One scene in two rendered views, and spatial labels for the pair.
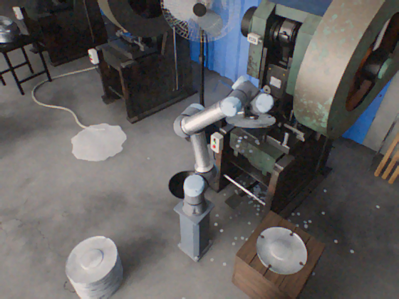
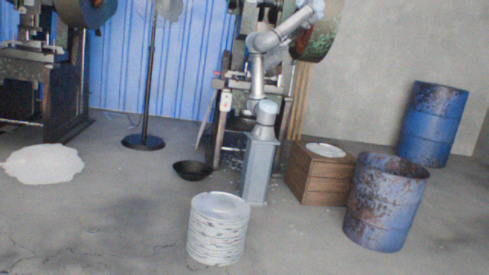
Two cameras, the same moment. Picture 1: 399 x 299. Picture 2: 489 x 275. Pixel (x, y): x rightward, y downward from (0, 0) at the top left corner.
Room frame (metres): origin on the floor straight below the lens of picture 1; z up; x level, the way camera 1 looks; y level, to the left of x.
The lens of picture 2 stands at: (-0.08, 1.90, 1.07)
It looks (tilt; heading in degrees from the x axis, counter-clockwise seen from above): 16 degrees down; 308
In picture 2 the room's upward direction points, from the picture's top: 9 degrees clockwise
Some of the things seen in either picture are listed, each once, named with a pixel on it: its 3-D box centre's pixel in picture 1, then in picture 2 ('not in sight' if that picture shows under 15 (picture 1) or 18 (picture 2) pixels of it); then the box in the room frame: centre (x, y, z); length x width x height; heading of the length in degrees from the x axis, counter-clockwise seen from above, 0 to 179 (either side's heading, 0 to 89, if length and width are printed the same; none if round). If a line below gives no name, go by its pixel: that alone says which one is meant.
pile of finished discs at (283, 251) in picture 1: (281, 249); (325, 150); (0.94, -0.45, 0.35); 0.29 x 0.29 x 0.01
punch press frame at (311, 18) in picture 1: (289, 100); (254, 63); (1.80, -0.57, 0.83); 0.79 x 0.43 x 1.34; 136
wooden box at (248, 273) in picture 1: (276, 264); (320, 172); (0.94, -0.45, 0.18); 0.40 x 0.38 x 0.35; 141
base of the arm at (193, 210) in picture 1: (194, 201); (263, 129); (1.16, 0.07, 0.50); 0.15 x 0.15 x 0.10
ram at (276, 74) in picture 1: (278, 83); (262, 40); (1.67, -0.44, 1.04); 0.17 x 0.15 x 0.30; 136
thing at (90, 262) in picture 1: (92, 258); (221, 205); (0.92, 0.68, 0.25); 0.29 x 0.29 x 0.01
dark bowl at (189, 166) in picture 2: (186, 186); (192, 172); (1.65, 0.16, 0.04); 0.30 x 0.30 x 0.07
